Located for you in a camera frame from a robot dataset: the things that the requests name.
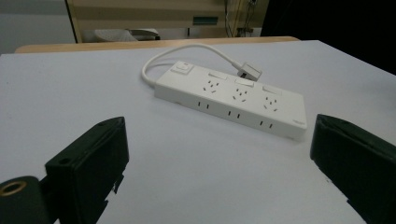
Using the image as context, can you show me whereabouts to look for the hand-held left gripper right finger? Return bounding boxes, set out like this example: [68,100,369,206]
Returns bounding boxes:
[309,113,396,224]

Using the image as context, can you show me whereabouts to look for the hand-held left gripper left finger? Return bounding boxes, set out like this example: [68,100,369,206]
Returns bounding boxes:
[45,116,130,224]

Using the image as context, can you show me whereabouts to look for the white power strip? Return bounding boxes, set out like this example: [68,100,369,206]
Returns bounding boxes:
[153,61,308,143]

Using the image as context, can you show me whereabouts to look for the white cloth bundle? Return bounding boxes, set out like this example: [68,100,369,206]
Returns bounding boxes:
[93,28,162,43]

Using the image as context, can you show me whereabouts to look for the white power plug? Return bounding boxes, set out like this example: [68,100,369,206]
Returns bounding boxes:
[236,63,263,82]

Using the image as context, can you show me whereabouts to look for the beige wooden cabinet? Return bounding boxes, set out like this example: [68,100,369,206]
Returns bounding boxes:
[64,0,270,44]

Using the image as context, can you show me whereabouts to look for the white power strip cable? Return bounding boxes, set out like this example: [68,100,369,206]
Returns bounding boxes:
[141,43,244,88]

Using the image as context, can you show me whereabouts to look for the dark hanging cables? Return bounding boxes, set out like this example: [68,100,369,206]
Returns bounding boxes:
[223,0,260,38]

